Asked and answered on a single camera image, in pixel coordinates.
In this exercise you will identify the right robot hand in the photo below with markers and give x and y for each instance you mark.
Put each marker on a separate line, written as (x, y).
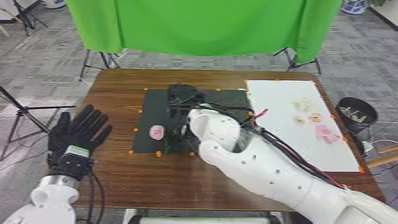
(184, 95)

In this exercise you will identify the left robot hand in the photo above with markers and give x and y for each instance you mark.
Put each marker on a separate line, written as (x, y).
(76, 130)

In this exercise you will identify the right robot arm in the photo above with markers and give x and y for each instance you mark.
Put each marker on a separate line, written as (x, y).
(254, 160)

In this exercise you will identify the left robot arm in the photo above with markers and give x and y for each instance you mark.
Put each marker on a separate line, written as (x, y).
(49, 200)

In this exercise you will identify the dark mat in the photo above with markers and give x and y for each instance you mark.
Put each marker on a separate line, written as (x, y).
(147, 110)

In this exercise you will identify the black tripod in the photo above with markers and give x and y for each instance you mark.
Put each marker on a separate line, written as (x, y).
(23, 113)
(26, 15)

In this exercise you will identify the pink flower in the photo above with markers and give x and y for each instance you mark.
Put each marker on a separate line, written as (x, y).
(156, 132)

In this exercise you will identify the black backdrop stand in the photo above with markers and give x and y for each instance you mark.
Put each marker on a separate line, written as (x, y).
(293, 61)
(103, 60)

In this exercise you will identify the white sheet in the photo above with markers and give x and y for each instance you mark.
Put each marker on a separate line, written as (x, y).
(277, 133)

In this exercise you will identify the black bin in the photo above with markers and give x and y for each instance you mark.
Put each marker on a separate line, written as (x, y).
(357, 115)

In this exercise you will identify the blue and white vase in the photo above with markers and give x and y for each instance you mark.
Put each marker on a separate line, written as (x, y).
(353, 6)
(53, 3)

